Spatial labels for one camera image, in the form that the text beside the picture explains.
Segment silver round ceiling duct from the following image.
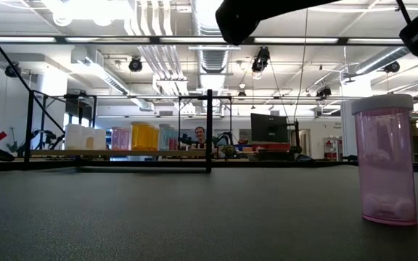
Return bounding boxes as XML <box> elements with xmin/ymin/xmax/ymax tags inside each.
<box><xmin>341</xmin><ymin>46</ymin><xmax>412</xmax><ymax>83</ymax></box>
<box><xmin>190</xmin><ymin>0</ymin><xmax>234</xmax><ymax>91</ymax></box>

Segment small white-capped pill bottle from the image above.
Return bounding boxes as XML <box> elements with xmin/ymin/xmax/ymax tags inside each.
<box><xmin>120</xmin><ymin>127</ymin><xmax>131</xmax><ymax>151</ymax></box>

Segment black metal rig frame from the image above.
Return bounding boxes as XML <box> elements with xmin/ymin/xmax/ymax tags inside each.
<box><xmin>0</xmin><ymin>16</ymin><xmax>418</xmax><ymax>174</ymax></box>

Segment black ceiling spotlight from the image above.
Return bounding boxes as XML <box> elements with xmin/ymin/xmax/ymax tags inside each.
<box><xmin>250</xmin><ymin>46</ymin><xmax>271</xmax><ymax>74</ymax></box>
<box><xmin>315</xmin><ymin>86</ymin><xmax>333</xmax><ymax>99</ymax></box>
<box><xmin>4</xmin><ymin>62</ymin><xmax>22</xmax><ymax>78</ymax></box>
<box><xmin>128</xmin><ymin>57</ymin><xmax>144</xmax><ymax>73</ymax></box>
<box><xmin>383</xmin><ymin>60</ymin><xmax>401</xmax><ymax>75</ymax></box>

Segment translucent white pill bottle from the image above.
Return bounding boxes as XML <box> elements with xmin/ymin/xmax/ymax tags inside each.
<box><xmin>65</xmin><ymin>123</ymin><xmax>84</xmax><ymax>151</ymax></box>

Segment white rectangular ceiling duct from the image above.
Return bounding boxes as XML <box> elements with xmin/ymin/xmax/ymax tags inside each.
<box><xmin>69</xmin><ymin>46</ymin><xmax>155</xmax><ymax>112</ymax></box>

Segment orange pill bottle white cap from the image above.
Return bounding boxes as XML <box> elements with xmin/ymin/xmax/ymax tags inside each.
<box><xmin>147</xmin><ymin>126</ymin><xmax>160</xmax><ymax>151</ymax></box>

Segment distant shelf rack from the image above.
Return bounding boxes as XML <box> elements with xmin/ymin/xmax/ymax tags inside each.
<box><xmin>322</xmin><ymin>136</ymin><xmax>341</xmax><ymax>161</ymax></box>

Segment black monitor stand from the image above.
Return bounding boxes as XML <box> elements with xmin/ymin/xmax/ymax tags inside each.
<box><xmin>287</xmin><ymin>120</ymin><xmax>303</xmax><ymax>156</ymax></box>

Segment person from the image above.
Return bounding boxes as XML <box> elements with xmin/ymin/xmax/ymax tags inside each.
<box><xmin>192</xmin><ymin>125</ymin><xmax>208</xmax><ymax>150</ymax></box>

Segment small potted plant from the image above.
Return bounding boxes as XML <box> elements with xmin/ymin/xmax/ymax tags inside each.
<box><xmin>221</xmin><ymin>144</ymin><xmax>237</xmax><ymax>160</ymax></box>

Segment light blue pill bottle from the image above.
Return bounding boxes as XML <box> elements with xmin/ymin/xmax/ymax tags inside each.
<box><xmin>158</xmin><ymin>123</ymin><xmax>171</xmax><ymax>151</ymax></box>

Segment red storage bins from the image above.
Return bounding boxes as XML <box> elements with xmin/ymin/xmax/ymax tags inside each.
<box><xmin>251</xmin><ymin>142</ymin><xmax>292</xmax><ymax>152</ymax></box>

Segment pink translucent pill bottle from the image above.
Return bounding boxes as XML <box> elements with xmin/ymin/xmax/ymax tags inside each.
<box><xmin>351</xmin><ymin>94</ymin><xmax>418</xmax><ymax>227</ymax></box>
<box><xmin>110</xmin><ymin>126</ymin><xmax>123</xmax><ymax>151</ymax></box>

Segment black computer monitor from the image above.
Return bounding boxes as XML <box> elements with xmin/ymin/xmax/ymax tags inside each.
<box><xmin>250</xmin><ymin>112</ymin><xmax>290</xmax><ymax>144</ymax></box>

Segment white bottle with beige pills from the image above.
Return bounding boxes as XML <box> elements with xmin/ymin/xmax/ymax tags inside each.
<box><xmin>81</xmin><ymin>126</ymin><xmax>96</xmax><ymax>151</ymax></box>

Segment clear bottle with red pills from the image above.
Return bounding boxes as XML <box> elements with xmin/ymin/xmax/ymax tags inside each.
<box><xmin>168</xmin><ymin>127</ymin><xmax>180</xmax><ymax>151</ymax></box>

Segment opaque white pill bottle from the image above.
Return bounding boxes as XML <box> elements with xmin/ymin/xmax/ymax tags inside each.
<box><xmin>93</xmin><ymin>128</ymin><xmax>107</xmax><ymax>151</ymax></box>

